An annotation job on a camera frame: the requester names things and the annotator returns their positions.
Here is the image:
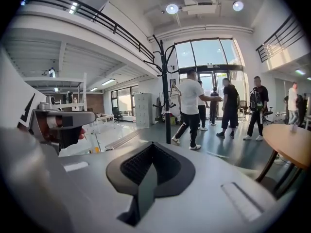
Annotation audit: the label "white metal locker cabinet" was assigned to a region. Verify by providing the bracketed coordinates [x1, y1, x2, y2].
[134, 92, 154, 129]

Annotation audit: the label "black office chair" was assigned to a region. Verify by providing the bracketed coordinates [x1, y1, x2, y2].
[112, 106, 123, 124]
[263, 106, 275, 124]

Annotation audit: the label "round wooden table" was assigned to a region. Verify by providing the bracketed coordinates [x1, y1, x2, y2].
[255, 123, 311, 199]

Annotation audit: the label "person's left hand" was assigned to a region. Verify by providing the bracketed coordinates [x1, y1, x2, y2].
[40, 115, 86, 143]

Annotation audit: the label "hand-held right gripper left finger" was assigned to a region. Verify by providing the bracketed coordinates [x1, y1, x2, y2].
[59, 141, 154, 233]

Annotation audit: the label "wooden clothes hanger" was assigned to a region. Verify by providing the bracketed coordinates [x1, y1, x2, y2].
[169, 83, 182, 97]

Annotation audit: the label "long black balcony railing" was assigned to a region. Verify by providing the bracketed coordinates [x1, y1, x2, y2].
[23, 0, 156, 63]

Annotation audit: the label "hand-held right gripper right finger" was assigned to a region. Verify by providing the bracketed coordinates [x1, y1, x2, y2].
[137, 141, 277, 233]

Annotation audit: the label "white ceiling air conditioner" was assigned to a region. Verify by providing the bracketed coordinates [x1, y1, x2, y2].
[182, 0, 217, 16]

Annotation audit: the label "white metal shelf frame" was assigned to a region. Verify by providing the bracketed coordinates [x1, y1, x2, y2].
[23, 72, 88, 112]

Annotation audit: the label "black metal coat rack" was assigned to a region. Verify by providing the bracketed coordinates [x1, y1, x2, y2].
[143, 34, 183, 145]

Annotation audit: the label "glass entrance door front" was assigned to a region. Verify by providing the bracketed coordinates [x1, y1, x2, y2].
[174, 37, 246, 121]

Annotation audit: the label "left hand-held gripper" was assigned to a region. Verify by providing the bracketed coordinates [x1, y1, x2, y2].
[0, 48, 97, 155]

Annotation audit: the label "white rectangular table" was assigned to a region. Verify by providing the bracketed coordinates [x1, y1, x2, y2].
[95, 114, 116, 134]

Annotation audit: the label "white ceiling pipes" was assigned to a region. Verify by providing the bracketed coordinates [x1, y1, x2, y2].
[147, 24, 255, 43]

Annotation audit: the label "short black balcony railing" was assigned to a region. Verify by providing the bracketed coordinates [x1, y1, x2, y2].
[255, 13, 307, 64]

